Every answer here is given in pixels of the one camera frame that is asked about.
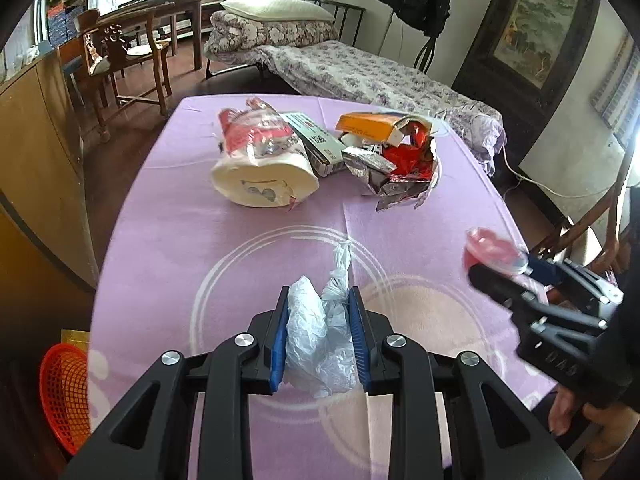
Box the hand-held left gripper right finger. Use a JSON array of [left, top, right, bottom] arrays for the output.
[[348, 287, 583, 480]]

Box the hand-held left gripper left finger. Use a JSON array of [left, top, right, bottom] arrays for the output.
[[62, 287, 291, 480]]

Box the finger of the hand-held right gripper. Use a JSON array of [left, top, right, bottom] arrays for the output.
[[522, 254, 625, 307], [468, 264, 553, 321]]

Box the white plastic bag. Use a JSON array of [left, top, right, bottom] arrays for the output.
[[285, 240, 359, 400]]

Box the silver red foil wrapper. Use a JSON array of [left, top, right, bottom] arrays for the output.
[[342, 116, 444, 214]]

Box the white purple medicine box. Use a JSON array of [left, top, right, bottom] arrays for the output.
[[280, 111, 347, 179]]

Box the orange cardboard box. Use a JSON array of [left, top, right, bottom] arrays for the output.
[[335, 111, 407, 145]]

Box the red plastic basket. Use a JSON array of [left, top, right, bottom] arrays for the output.
[[39, 344, 94, 457]]

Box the person's right hand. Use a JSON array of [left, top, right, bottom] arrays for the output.
[[547, 384, 640, 462]]

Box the brown wooden chair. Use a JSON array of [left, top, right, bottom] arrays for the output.
[[529, 147, 640, 277]]

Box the purple tablecloth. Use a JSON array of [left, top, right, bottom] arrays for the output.
[[90, 94, 560, 480]]

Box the toilet paper pack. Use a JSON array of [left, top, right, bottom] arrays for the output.
[[210, 97, 321, 212]]

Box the yellow mat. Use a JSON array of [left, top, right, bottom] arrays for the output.
[[61, 329, 92, 349]]

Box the dark framed painting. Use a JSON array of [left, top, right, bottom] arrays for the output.
[[451, 0, 602, 127]]

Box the bed with floral sheet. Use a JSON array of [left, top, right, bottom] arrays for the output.
[[204, 41, 507, 177]]

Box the light wooden cabinet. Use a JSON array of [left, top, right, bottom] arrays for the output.
[[0, 50, 102, 292]]

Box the folded floral quilt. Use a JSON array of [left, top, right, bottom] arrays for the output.
[[206, 10, 342, 55]]

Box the carved wooden chair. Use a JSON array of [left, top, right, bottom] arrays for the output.
[[82, 2, 175, 117]]

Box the white pillow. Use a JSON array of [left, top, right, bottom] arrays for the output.
[[220, 0, 337, 24]]

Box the plain wooden chair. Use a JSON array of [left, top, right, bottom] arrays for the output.
[[56, 39, 113, 144]]

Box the wooden desk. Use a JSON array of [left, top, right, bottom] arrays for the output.
[[99, 0, 236, 57]]

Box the white cable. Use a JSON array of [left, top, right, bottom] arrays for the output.
[[492, 144, 628, 202]]

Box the wall calendar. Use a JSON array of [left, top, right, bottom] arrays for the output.
[[590, 32, 640, 150]]

